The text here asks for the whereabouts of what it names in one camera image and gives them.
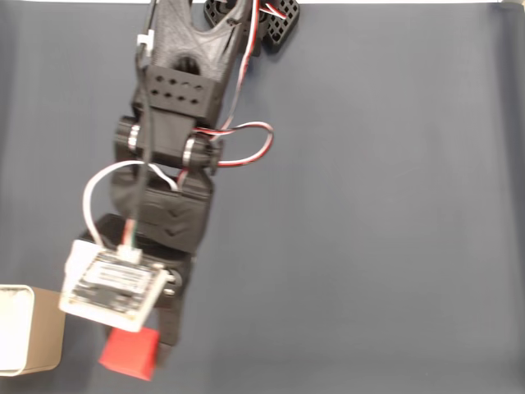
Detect dark grey table mat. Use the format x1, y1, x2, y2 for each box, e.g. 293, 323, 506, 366
0, 2, 525, 394

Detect white plastic padding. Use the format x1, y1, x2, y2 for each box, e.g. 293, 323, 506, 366
0, 286, 30, 370

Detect beige metal box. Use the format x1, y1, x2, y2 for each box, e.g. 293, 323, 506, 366
0, 283, 68, 377

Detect white wrist camera board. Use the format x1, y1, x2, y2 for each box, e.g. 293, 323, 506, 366
57, 239, 176, 333

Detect black camera cable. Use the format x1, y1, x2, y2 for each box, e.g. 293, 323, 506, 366
130, 40, 155, 251

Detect white looped wire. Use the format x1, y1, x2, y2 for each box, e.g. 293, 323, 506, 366
82, 159, 181, 251

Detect red white black servo wire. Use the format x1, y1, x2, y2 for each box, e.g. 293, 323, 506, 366
178, 0, 275, 186

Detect red cube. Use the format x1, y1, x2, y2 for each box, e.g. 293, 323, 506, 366
98, 327, 161, 381

